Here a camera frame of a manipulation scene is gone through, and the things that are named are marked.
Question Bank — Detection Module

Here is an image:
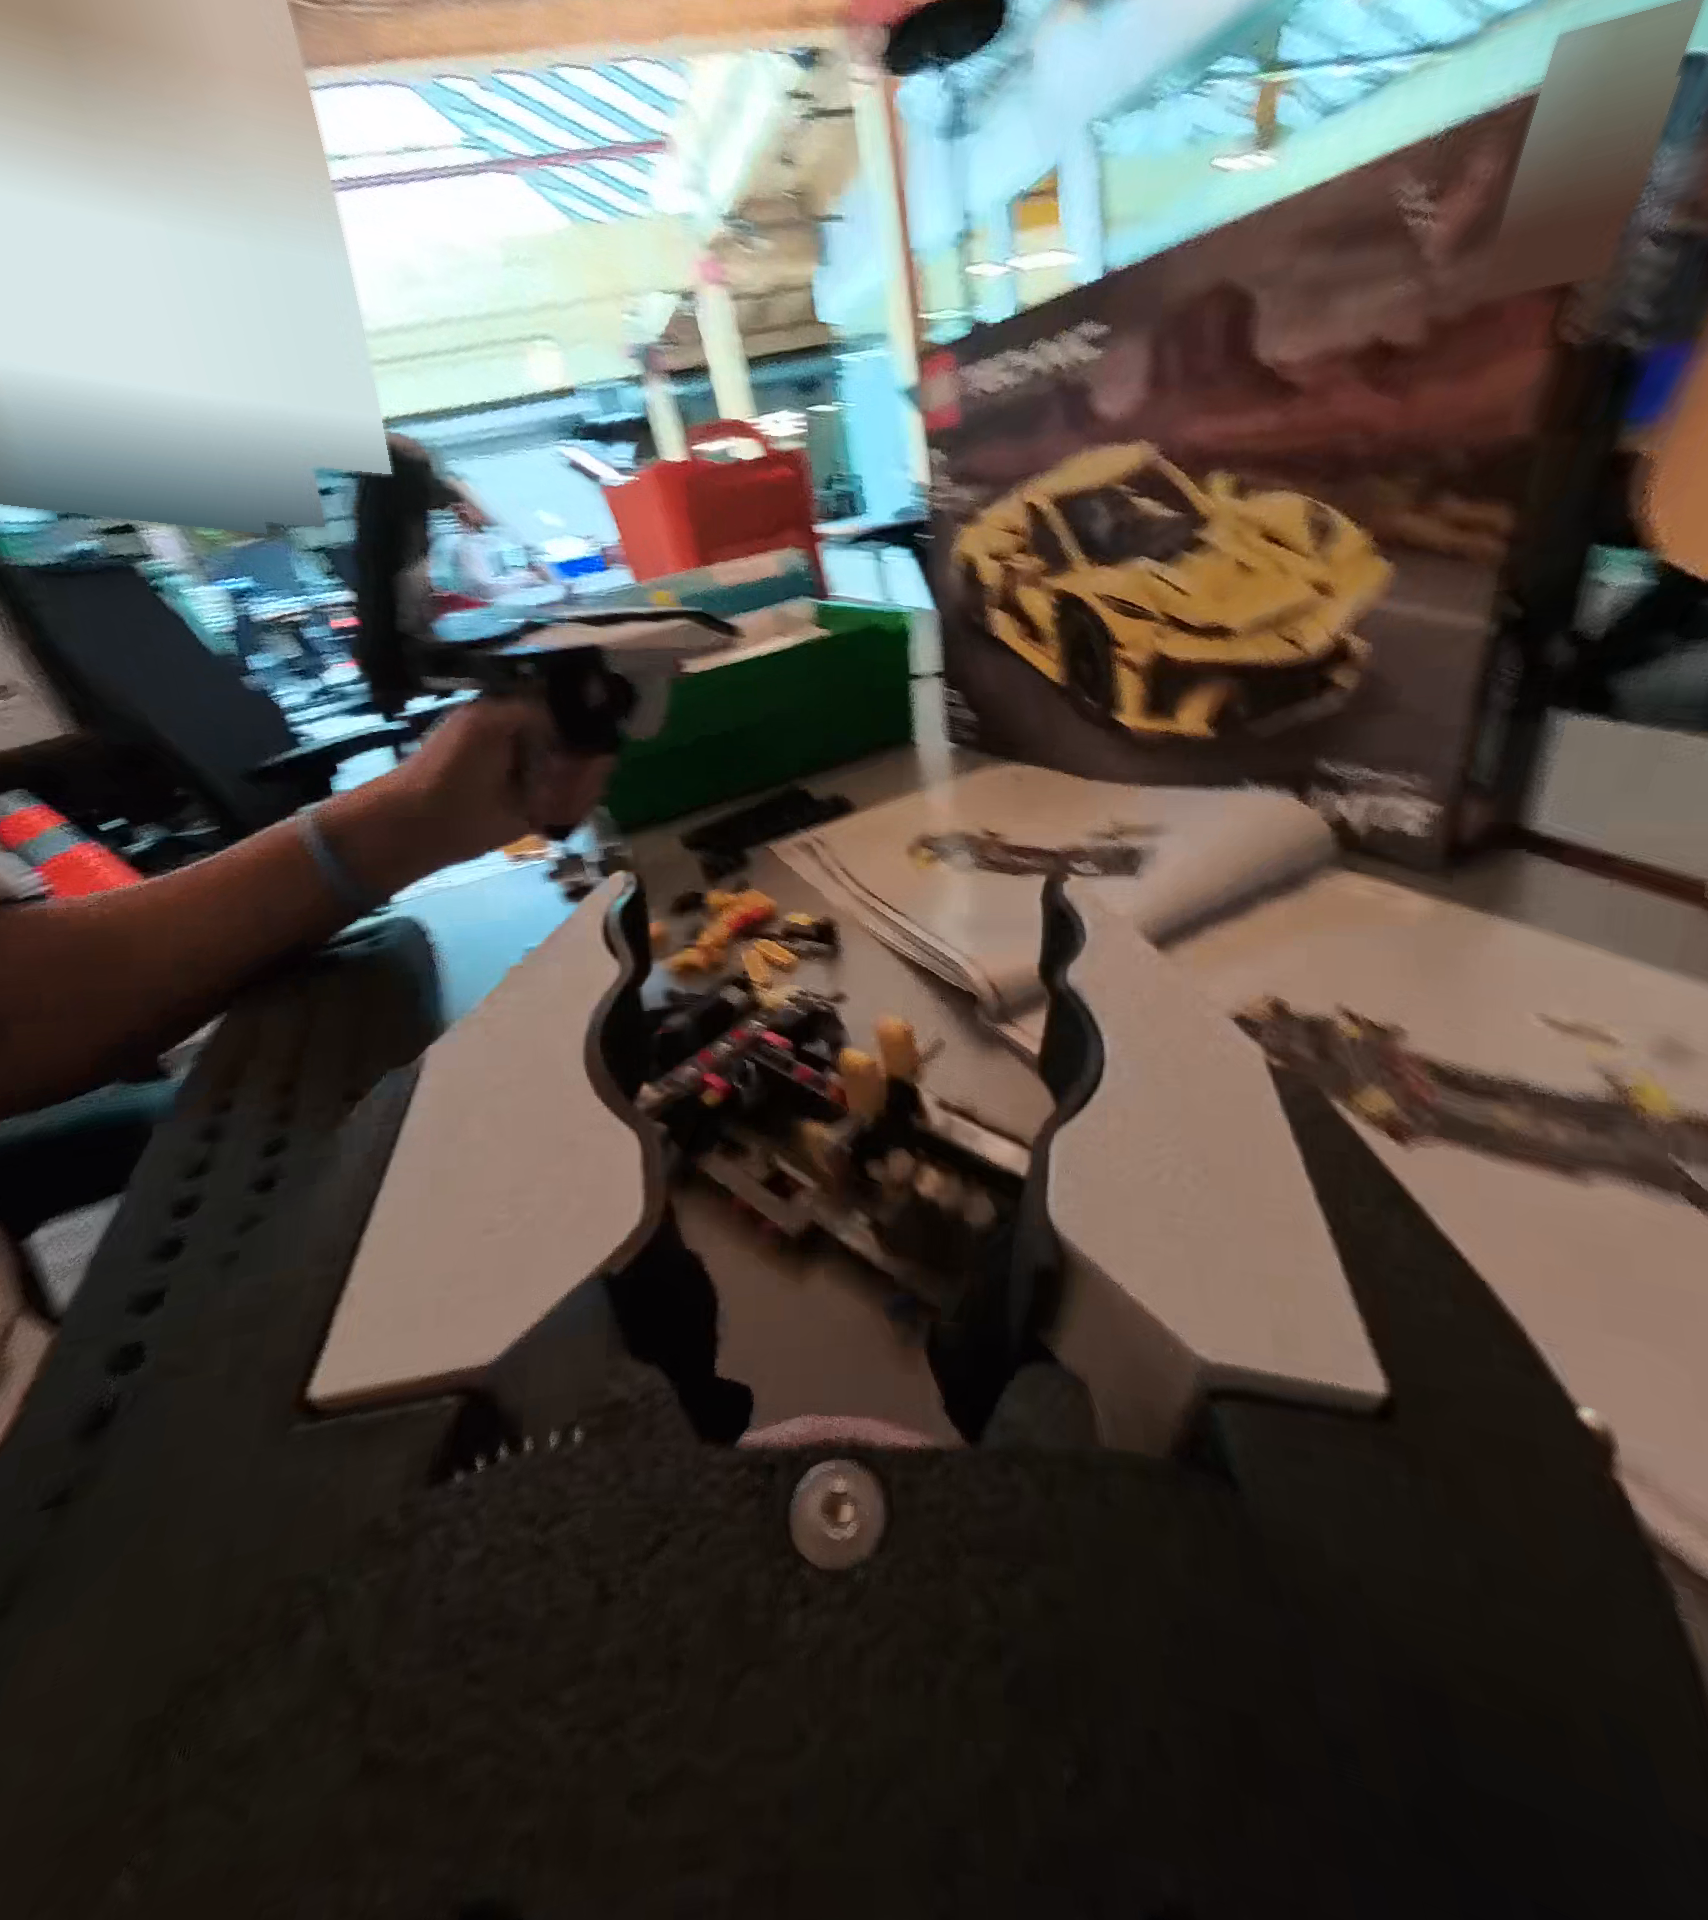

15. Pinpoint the person's left hand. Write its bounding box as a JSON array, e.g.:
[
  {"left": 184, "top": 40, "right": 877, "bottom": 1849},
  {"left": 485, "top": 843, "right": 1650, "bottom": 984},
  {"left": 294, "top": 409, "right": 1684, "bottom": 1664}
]
[{"left": 386, "top": 696, "right": 618, "bottom": 874}]

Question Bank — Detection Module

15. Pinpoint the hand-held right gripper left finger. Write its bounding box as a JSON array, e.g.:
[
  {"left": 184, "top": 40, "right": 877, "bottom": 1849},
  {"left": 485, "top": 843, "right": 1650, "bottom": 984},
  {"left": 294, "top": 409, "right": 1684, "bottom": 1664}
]
[{"left": 308, "top": 870, "right": 677, "bottom": 1413}]

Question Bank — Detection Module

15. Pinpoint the orange traffic cone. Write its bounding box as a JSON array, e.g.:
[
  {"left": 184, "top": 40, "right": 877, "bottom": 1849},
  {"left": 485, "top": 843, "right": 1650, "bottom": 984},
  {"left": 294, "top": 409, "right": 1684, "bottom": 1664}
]
[{"left": 0, "top": 793, "right": 146, "bottom": 904}]

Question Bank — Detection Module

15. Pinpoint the lego car chassis assembly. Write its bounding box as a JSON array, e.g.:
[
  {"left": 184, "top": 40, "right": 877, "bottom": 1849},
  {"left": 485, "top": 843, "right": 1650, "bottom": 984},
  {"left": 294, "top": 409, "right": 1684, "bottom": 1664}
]
[{"left": 637, "top": 981, "right": 1038, "bottom": 1312}]

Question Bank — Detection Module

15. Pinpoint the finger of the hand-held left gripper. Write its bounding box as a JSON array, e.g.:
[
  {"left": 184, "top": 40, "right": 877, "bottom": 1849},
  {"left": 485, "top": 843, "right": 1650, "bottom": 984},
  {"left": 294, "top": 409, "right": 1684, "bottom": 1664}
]
[{"left": 515, "top": 626, "right": 723, "bottom": 671}]

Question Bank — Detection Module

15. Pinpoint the teal cardboard box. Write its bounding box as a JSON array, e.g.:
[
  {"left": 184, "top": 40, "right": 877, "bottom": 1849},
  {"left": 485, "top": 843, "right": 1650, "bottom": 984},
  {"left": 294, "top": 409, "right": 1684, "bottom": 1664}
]
[{"left": 637, "top": 546, "right": 829, "bottom": 619}]

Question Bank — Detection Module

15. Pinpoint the open lego instruction booklet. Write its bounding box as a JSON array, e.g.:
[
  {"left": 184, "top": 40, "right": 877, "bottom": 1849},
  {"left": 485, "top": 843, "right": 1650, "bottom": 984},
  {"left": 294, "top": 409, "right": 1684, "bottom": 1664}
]
[{"left": 771, "top": 758, "right": 1708, "bottom": 1650}]

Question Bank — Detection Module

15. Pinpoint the long black lego beam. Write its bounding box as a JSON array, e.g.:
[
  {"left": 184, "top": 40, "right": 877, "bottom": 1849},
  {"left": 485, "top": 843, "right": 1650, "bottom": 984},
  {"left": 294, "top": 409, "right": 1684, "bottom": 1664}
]
[{"left": 677, "top": 781, "right": 859, "bottom": 874}]

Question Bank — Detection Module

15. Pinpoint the lego set box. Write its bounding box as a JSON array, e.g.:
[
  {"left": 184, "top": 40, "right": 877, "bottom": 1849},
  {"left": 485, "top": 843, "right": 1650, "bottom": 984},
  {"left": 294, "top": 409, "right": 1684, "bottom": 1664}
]
[{"left": 922, "top": 90, "right": 1613, "bottom": 874}]

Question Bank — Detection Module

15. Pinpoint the pile of yellow lego pieces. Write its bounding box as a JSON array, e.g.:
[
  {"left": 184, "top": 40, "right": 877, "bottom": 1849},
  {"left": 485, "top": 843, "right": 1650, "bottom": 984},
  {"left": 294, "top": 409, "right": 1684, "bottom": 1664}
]
[{"left": 644, "top": 887, "right": 849, "bottom": 987}]

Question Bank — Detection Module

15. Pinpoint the blue wristband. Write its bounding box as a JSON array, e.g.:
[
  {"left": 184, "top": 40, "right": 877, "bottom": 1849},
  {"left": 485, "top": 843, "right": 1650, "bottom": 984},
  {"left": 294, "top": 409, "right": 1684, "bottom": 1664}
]
[{"left": 295, "top": 804, "right": 378, "bottom": 913}]

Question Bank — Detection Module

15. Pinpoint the person's left forearm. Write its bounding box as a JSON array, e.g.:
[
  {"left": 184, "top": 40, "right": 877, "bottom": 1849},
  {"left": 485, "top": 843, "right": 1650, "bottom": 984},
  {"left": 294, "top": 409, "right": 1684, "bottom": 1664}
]
[{"left": 0, "top": 796, "right": 405, "bottom": 1129}]

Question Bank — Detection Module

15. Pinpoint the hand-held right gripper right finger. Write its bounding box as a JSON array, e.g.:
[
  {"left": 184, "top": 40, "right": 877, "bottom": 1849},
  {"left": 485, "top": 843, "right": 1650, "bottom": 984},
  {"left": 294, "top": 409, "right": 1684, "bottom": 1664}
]
[{"left": 1032, "top": 870, "right": 1389, "bottom": 1449}]

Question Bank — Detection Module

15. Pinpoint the green plastic bin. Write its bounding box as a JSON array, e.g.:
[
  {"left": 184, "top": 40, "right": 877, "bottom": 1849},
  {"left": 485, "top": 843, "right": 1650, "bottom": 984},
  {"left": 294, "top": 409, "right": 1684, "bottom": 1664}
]
[{"left": 607, "top": 600, "right": 919, "bottom": 833}]

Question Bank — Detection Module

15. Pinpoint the red carry case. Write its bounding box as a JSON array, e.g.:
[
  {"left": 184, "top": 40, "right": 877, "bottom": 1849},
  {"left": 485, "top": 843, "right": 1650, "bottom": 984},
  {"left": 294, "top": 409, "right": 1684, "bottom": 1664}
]
[{"left": 603, "top": 426, "right": 829, "bottom": 582}]

